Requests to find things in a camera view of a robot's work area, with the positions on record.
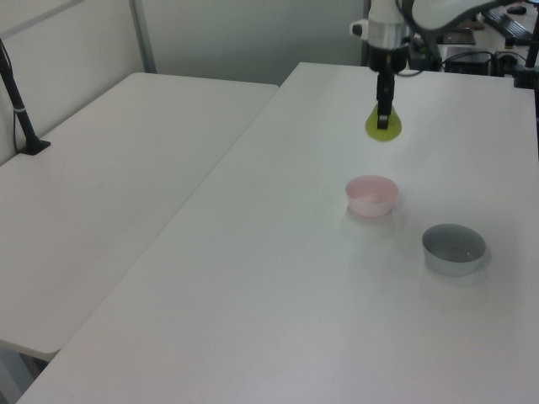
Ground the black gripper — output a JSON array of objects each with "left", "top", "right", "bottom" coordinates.
[{"left": 369, "top": 44, "right": 408, "bottom": 130}]

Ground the green pear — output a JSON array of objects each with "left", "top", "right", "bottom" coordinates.
[{"left": 364, "top": 104, "right": 403, "bottom": 142}]

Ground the pink plastic bowl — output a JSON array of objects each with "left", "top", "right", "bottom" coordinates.
[{"left": 344, "top": 174, "right": 399, "bottom": 218}]

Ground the grey plastic bowl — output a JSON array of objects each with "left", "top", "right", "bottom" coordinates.
[{"left": 421, "top": 223, "right": 487, "bottom": 277}]

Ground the dark grey machine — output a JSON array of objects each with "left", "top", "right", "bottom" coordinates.
[{"left": 407, "top": 35, "right": 442, "bottom": 72}]

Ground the black equipment box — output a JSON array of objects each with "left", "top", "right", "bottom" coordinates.
[{"left": 441, "top": 48, "right": 494, "bottom": 76}]

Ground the black flat box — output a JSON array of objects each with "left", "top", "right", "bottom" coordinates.
[{"left": 440, "top": 29, "right": 477, "bottom": 45}]

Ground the black keyboard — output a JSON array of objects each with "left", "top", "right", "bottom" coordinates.
[{"left": 481, "top": 8, "right": 532, "bottom": 41}]

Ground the black clamp camera stand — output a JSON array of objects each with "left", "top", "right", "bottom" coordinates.
[{"left": 511, "top": 31, "right": 539, "bottom": 89}]

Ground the black camera stand pole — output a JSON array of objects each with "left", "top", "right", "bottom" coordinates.
[{"left": 0, "top": 37, "right": 52, "bottom": 156}]

